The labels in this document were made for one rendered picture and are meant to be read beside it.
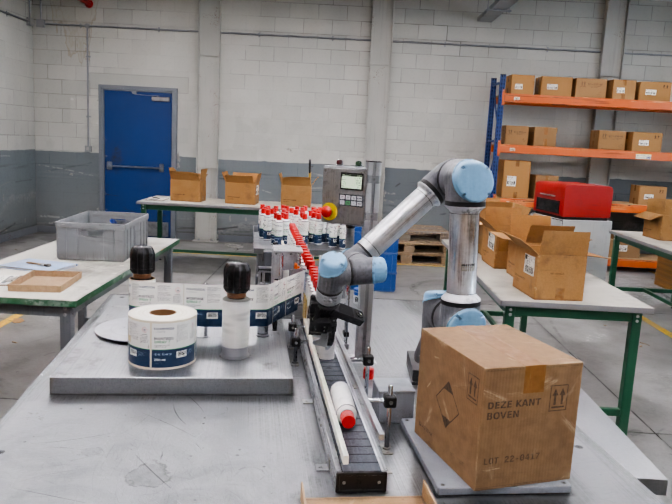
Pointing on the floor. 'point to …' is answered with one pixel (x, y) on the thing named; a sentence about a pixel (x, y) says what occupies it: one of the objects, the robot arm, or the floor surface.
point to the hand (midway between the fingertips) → (328, 346)
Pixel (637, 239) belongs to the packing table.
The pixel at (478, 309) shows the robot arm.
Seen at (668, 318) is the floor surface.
